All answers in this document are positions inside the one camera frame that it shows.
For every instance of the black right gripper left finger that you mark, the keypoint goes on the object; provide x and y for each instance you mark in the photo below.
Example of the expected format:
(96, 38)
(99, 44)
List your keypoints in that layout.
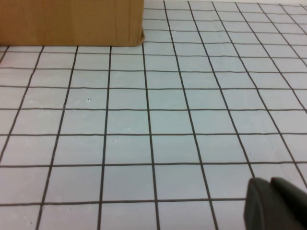
(261, 208)

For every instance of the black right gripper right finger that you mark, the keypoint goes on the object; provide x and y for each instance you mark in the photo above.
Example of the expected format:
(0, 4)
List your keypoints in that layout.
(295, 203)

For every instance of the cardboard box with clear tape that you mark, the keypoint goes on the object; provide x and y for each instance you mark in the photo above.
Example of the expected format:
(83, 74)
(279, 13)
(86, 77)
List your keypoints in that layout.
(72, 24)

